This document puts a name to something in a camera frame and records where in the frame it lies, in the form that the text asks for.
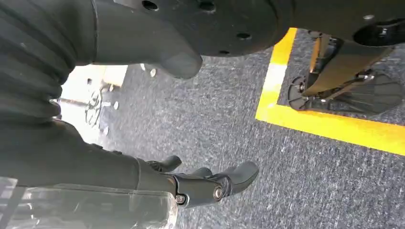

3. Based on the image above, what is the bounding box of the yellow floor tape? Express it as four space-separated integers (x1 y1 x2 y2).
255 28 405 157

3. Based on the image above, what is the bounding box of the black robot leg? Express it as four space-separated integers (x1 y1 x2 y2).
114 0 405 58

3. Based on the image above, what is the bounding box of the wheeled chair base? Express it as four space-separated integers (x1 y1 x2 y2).
58 88 105 129

